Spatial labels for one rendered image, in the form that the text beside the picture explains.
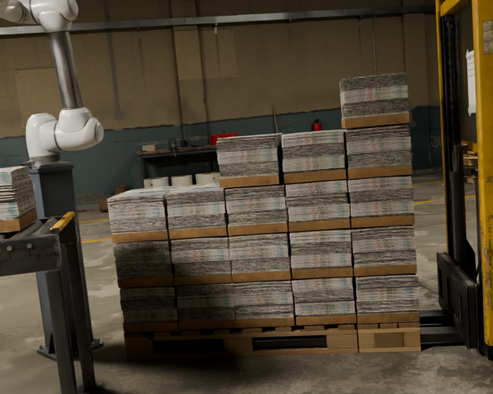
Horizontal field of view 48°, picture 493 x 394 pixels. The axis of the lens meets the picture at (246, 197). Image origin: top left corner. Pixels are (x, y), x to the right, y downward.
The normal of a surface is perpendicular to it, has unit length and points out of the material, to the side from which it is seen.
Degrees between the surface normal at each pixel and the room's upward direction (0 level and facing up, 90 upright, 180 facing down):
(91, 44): 90
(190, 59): 90
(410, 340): 90
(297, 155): 90
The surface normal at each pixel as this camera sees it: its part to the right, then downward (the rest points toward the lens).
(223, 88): 0.18, 0.11
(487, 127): -0.13, 0.13
